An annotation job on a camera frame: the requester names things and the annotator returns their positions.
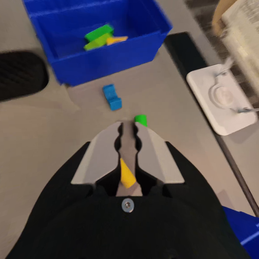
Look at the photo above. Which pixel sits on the yellow cylinder block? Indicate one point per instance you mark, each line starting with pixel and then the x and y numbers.
pixel 127 174

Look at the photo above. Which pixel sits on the blue arch block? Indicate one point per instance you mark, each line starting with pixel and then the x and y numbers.
pixel 112 97

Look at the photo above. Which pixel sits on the printed instruction sheet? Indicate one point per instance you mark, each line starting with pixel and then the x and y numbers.
pixel 245 36

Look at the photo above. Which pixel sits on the yellow arch block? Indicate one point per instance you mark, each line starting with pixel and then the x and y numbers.
pixel 117 40

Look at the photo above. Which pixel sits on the black mesh pad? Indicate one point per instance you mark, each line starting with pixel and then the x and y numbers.
pixel 20 75

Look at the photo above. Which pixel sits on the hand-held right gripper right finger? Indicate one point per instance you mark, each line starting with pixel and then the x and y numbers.
pixel 160 160

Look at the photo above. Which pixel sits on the blue plastic bin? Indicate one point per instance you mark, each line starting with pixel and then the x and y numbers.
pixel 105 64
pixel 245 234

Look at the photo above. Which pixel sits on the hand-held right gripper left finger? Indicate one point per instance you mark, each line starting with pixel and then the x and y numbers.
pixel 97 160

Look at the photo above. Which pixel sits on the lime green plank block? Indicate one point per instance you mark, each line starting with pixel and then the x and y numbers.
pixel 95 43

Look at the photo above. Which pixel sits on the green cylinder block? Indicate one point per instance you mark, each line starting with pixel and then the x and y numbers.
pixel 141 120

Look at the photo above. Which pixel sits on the wooden document stand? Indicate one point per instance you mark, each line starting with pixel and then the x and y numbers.
pixel 214 97

